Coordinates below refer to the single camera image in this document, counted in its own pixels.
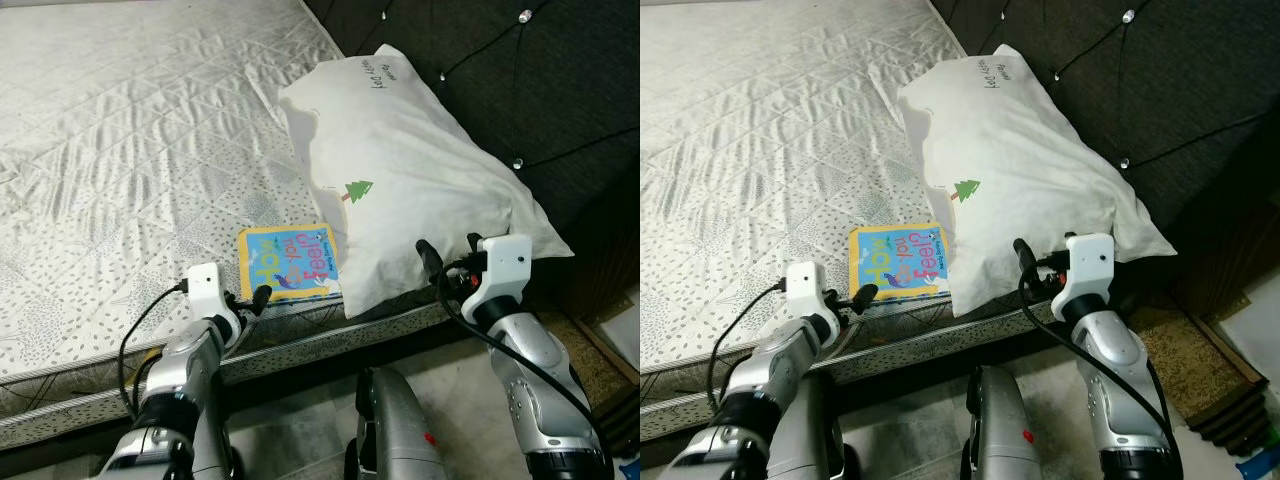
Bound colourful children's book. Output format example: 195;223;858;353
849;222;951;301
237;223;343;301

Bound robot left leg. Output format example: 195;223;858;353
190;380;241;480
780;375;851;480

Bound brown floor mat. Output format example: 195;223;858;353
1130;300;1276;461
540;310;641;426

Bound dark tufted headboard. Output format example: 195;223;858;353
930;0;1280;321
305;0;641;321

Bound white quilted mattress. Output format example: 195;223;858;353
0;0;561;446
640;0;1176;421

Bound blue plastic object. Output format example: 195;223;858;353
1238;447;1280;480

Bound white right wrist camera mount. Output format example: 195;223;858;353
460;235;533;326
1050;233;1114;321

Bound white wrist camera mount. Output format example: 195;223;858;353
785;261;836;326
460;235;533;326
186;263;244;336
1050;233;1114;321

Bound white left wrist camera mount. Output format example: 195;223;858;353
785;261;836;326
186;263;244;336

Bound black bed frame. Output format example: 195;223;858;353
0;320;501;471
640;320;1081;451

